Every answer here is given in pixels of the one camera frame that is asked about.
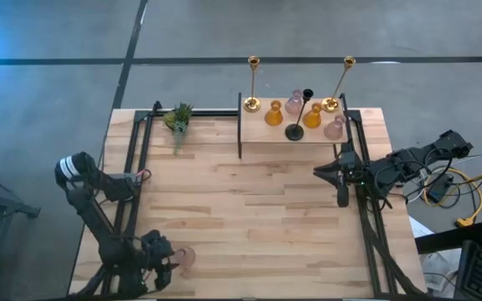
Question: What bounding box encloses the black aluminium rig frame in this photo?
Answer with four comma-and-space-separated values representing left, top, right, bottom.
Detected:
71, 99, 428, 300

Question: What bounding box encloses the green potted succulent plant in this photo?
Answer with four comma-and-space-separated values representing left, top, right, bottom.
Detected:
163, 101, 195, 156

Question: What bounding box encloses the white plastic bag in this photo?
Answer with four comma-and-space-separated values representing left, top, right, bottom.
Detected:
408, 215, 459, 293

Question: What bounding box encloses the black power adapter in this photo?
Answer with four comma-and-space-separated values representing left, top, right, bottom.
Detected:
427, 175, 454, 205

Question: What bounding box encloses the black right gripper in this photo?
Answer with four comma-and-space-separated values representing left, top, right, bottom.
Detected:
313, 154, 370, 187

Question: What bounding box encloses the tall black candlestick holder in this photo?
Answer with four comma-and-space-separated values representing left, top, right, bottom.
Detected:
285, 88, 315, 142

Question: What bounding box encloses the pink ribbed glass candle holder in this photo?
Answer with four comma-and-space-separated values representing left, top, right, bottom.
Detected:
284, 89, 305, 117
172, 246, 197, 271
323, 115, 347, 141

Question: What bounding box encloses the yellow power cable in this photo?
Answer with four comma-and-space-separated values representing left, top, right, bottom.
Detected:
423, 166, 482, 229

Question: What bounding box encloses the tall gold candlestick holder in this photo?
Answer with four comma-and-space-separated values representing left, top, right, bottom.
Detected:
320, 55, 357, 114
243, 55, 262, 114

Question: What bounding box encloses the wooden shelf with black legs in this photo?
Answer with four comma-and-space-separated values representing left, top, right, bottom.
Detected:
237, 91, 353, 160

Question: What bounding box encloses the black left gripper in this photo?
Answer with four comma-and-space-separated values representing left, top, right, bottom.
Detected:
140, 229, 185, 271

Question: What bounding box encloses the amber ribbed glass candle holder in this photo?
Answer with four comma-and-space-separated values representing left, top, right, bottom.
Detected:
264, 99, 285, 127
302, 102, 324, 130

